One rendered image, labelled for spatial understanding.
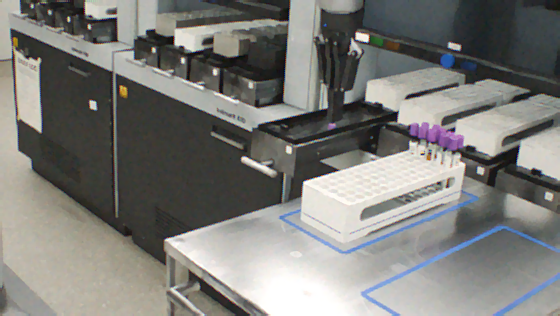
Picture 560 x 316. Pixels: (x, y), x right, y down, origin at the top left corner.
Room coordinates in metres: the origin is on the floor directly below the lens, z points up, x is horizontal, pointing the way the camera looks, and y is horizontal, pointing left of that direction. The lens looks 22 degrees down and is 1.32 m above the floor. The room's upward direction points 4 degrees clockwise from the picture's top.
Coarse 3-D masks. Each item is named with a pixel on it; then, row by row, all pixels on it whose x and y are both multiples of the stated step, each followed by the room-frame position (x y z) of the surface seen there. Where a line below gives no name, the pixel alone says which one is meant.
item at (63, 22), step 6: (54, 12) 2.64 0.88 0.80; (60, 12) 2.61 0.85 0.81; (66, 12) 2.59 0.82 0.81; (72, 12) 2.57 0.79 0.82; (78, 12) 2.58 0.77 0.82; (84, 12) 2.60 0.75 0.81; (54, 18) 2.64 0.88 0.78; (60, 18) 2.61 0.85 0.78; (66, 18) 2.58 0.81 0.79; (72, 18) 2.55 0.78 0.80; (60, 24) 2.61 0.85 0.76; (66, 24) 2.58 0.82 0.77; (72, 24) 2.55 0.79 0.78; (54, 30) 2.55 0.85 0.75; (60, 30) 2.58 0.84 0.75; (66, 30) 2.58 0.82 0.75
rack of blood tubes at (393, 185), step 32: (384, 160) 1.14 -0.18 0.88; (416, 160) 1.14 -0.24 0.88; (320, 192) 0.98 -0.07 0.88; (352, 192) 1.00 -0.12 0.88; (384, 192) 1.00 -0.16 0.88; (416, 192) 1.09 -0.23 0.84; (448, 192) 1.11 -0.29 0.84; (320, 224) 0.98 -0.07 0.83; (352, 224) 0.95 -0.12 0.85; (384, 224) 1.00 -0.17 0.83
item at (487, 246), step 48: (480, 192) 1.17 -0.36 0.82; (192, 240) 0.92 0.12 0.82; (240, 240) 0.93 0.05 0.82; (288, 240) 0.94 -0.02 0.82; (336, 240) 0.95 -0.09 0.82; (384, 240) 0.96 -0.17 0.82; (432, 240) 0.97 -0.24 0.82; (480, 240) 0.98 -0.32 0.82; (528, 240) 0.99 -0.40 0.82; (192, 288) 0.85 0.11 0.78; (240, 288) 0.80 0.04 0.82; (288, 288) 0.80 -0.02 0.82; (336, 288) 0.81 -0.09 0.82; (384, 288) 0.82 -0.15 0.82; (432, 288) 0.83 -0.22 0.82; (480, 288) 0.84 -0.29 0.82; (528, 288) 0.84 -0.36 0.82
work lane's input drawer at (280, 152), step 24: (288, 120) 1.52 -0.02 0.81; (312, 120) 1.56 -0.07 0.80; (360, 120) 1.58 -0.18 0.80; (384, 120) 1.59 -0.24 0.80; (264, 144) 1.44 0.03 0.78; (288, 144) 1.39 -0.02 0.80; (312, 144) 1.41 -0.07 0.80; (336, 144) 1.46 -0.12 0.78; (360, 144) 1.52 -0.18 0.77; (264, 168) 1.37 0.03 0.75; (288, 168) 1.38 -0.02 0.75
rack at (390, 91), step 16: (384, 80) 1.72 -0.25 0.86; (400, 80) 1.74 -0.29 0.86; (416, 80) 1.75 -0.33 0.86; (432, 80) 1.77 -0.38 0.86; (448, 80) 1.78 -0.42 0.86; (464, 80) 1.84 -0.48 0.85; (368, 96) 1.69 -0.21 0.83; (384, 96) 1.66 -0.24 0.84; (400, 96) 1.64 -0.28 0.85; (416, 96) 1.80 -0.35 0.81
